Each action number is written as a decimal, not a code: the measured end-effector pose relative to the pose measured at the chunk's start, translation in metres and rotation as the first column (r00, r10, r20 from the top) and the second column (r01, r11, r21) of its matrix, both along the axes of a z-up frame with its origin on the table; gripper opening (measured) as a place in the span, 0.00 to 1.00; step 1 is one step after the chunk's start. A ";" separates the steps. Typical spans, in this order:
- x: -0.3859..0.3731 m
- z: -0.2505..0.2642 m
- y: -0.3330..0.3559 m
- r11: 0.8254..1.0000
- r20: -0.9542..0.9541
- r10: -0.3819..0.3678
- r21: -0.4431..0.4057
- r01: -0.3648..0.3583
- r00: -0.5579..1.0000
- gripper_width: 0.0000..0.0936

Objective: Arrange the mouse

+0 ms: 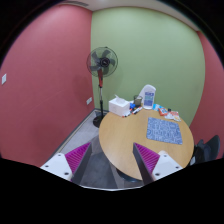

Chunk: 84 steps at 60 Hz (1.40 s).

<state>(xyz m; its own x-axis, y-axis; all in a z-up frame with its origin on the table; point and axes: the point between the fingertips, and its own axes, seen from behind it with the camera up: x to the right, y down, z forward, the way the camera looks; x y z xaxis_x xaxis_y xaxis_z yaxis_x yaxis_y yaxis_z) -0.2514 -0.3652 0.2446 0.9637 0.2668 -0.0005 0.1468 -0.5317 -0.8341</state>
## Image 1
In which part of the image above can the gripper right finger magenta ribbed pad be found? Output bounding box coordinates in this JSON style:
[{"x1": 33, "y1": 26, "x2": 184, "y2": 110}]
[{"x1": 133, "y1": 143, "x2": 182, "y2": 185}]

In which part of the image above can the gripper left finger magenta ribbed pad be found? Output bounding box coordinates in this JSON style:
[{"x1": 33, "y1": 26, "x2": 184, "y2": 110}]
[{"x1": 41, "y1": 142, "x2": 92, "y2": 185}]

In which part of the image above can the blue patterned mouse pad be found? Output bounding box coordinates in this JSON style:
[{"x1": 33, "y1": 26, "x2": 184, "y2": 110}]
[{"x1": 146, "y1": 117, "x2": 183, "y2": 145}]

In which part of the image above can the black office chair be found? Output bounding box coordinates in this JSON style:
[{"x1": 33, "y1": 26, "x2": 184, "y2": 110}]
[{"x1": 189, "y1": 135, "x2": 220, "y2": 165}]

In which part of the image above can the white and orange packet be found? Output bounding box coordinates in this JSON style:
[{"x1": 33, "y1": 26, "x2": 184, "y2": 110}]
[{"x1": 165, "y1": 111, "x2": 181, "y2": 122}]

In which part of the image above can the orange snack packet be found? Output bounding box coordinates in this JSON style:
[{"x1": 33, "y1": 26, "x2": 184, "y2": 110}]
[{"x1": 158, "y1": 107, "x2": 168, "y2": 116}]

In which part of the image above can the red and white marker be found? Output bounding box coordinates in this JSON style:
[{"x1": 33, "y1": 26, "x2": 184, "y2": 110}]
[{"x1": 132, "y1": 107, "x2": 142, "y2": 114}]

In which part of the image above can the dark mesh pen cup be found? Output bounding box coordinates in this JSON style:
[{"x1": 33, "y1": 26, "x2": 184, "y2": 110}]
[{"x1": 134, "y1": 95, "x2": 142, "y2": 107}]

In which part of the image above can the white tissue box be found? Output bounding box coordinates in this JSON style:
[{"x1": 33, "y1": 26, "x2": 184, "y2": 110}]
[{"x1": 109, "y1": 96, "x2": 130, "y2": 116}]

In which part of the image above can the white jug with blue label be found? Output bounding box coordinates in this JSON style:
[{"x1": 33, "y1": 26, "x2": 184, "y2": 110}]
[{"x1": 140, "y1": 84, "x2": 156, "y2": 110}]

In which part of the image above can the white wall socket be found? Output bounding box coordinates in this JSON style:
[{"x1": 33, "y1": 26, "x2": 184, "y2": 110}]
[{"x1": 86, "y1": 97, "x2": 92, "y2": 105}]

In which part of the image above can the white wall switch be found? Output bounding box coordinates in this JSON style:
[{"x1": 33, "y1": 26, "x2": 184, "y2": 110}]
[{"x1": 2, "y1": 74, "x2": 7, "y2": 85}]

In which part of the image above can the black and red pedestal fan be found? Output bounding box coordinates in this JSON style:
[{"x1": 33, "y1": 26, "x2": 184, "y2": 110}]
[{"x1": 86, "y1": 46, "x2": 119, "y2": 129}]

